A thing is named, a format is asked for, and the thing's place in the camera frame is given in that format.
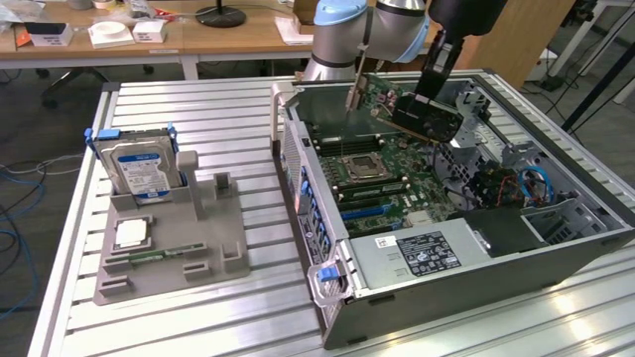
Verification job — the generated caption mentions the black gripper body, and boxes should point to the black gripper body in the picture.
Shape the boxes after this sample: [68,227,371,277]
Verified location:
[428,0,511,38]

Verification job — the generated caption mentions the green graphics card black cooler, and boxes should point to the green graphics card black cooler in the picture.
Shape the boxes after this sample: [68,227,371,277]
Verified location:
[346,43,467,144]

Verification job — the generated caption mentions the brown wooden cabinet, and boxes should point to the brown wooden cabinet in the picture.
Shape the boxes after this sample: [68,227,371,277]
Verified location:
[431,0,578,90]

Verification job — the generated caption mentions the white desk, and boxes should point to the white desk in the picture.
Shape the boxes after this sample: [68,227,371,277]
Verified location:
[544,0,635,75]

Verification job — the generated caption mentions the black floor box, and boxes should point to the black floor box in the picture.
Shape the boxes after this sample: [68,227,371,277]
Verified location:
[538,76,565,93]

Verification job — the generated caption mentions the green motherboard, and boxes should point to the green motherboard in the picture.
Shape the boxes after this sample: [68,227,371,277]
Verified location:
[311,129,463,239]

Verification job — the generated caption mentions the metal CPU socket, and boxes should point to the metal CPU socket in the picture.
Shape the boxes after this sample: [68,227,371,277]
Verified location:
[344,154,391,183]

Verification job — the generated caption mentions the black slanted stand pole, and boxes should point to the black slanted stand pole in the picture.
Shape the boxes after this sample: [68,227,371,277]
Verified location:
[559,0,635,132]

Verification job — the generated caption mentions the white paper sheets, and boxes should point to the white paper sheets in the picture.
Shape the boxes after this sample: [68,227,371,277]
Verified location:
[274,16,316,46]

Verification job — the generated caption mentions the brown cardboard box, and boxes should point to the brown cardboard box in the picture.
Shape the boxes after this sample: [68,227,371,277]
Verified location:
[291,0,319,26]

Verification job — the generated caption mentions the wooden desk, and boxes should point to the wooden desk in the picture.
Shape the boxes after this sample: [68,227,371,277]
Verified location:
[0,0,186,81]
[182,0,454,81]

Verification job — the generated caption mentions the black expansion slot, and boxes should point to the black expansion slot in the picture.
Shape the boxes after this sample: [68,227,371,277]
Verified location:
[339,196,382,211]

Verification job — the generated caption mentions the silver chipset heatsink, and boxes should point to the silver chipset heatsink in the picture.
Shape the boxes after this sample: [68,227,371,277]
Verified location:
[404,210,439,227]

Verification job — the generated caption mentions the blue expansion slot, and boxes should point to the blue expansion slot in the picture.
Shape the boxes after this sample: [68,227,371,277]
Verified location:
[340,205,387,221]

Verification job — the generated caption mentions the black round lamp base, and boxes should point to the black round lamp base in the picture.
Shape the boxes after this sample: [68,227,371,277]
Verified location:
[195,0,248,28]

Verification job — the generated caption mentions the grey power supply unit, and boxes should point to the grey power supply unit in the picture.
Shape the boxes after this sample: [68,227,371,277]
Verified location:
[350,217,492,291]

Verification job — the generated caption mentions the red and white packet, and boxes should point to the red and white packet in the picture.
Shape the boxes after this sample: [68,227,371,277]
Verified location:
[152,7,183,22]

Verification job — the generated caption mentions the blue case latch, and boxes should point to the blue case latch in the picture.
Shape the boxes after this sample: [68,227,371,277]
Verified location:
[316,266,339,286]

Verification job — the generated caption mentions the white labelled box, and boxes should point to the white labelled box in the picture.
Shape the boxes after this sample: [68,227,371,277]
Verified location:
[131,19,168,45]

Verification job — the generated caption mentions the open grey PC case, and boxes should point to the open grey PC case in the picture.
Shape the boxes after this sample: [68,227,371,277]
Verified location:
[270,68,635,350]

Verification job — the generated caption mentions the grey packet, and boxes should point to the grey packet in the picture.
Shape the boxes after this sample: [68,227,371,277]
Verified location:
[123,0,154,19]

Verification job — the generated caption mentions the hard disk in blue caddy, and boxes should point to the hard disk in blue caddy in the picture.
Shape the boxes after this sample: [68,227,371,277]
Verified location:
[83,122,180,205]

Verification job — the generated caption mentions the white box with round hole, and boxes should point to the white box with round hole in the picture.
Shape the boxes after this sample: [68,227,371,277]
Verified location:
[87,20,138,50]

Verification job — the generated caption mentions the grey parts rack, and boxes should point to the grey parts rack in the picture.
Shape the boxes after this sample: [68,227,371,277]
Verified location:
[92,150,254,306]

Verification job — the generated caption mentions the green RAM stick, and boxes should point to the green RAM stick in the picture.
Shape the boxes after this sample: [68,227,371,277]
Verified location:
[130,248,186,263]

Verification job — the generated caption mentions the silver CPU chip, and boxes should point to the silver CPU chip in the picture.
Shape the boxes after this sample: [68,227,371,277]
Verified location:
[115,219,150,249]

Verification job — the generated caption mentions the black office chair base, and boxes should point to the black office chair base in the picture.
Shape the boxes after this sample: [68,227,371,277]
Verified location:
[39,66,114,109]

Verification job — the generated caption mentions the white box with black lid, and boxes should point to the white box with black lid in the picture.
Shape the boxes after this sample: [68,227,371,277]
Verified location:
[23,21,76,48]

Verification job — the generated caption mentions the clear plastic bag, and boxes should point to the clear plastic bag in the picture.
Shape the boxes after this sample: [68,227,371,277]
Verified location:
[0,0,48,24]

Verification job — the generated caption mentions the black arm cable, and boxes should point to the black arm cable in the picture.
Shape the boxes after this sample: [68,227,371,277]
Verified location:
[360,9,374,48]

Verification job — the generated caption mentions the blue disk wire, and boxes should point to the blue disk wire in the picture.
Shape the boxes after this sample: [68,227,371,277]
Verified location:
[516,166,557,206]

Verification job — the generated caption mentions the white floor cable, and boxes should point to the white floor cable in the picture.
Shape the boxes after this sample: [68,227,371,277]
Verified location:
[4,154,83,176]

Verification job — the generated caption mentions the blue floor cable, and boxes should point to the blue floor cable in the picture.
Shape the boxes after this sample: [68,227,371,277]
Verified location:
[0,169,47,321]

